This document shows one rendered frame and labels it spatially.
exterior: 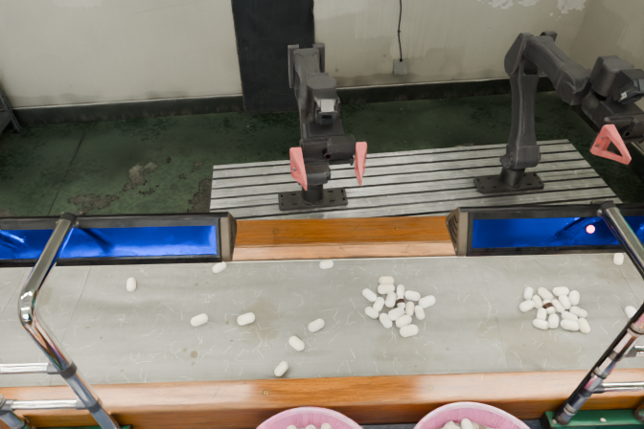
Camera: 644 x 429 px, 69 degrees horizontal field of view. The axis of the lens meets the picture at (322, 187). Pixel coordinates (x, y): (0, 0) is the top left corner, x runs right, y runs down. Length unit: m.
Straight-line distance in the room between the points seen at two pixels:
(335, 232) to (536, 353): 0.50
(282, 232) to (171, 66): 1.93
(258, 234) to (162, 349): 0.34
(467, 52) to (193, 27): 1.64
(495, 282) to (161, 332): 0.74
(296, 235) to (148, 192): 1.50
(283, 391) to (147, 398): 0.25
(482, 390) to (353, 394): 0.24
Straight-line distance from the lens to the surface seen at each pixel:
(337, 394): 0.93
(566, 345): 1.12
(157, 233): 0.75
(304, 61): 1.13
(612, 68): 1.11
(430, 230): 1.19
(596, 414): 1.10
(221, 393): 0.95
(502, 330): 1.09
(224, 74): 2.92
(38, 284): 0.72
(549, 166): 1.66
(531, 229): 0.79
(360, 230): 1.16
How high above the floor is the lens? 1.61
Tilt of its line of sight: 42 degrees down
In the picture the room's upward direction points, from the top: straight up
